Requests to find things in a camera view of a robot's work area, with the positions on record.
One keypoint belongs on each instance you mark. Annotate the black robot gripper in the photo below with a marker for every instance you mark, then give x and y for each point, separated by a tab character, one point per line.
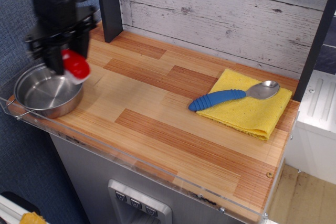
59	23

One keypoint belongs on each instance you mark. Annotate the red and white toy sushi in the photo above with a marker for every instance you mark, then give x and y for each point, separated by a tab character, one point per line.
76	68

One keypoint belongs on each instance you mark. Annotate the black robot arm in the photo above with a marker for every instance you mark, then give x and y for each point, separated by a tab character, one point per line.
60	24

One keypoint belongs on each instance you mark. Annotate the stainless steel pot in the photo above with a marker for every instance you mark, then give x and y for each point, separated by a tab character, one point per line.
45	93

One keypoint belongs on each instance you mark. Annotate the clear acrylic table guard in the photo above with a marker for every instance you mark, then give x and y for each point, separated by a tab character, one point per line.
135	108

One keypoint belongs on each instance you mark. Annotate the grey toy fridge cabinet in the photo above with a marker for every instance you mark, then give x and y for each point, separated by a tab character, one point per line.
90	173

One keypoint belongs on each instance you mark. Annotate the silver dispenser panel with buttons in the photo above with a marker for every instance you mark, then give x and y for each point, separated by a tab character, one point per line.
133	206

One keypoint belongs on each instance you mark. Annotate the yellow and black object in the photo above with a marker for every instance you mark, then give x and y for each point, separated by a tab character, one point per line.
32	218

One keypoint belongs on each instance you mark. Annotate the yellow folded cloth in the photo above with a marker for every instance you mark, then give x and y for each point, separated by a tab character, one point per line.
255	117

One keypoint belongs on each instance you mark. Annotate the white toy sink unit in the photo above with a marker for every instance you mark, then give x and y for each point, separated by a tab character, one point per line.
312	145

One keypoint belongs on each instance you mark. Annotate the blue handled metal spoon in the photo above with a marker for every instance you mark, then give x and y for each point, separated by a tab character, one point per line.
263	90

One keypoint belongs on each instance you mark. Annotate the dark grey right post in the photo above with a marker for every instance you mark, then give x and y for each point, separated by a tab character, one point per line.
312	57

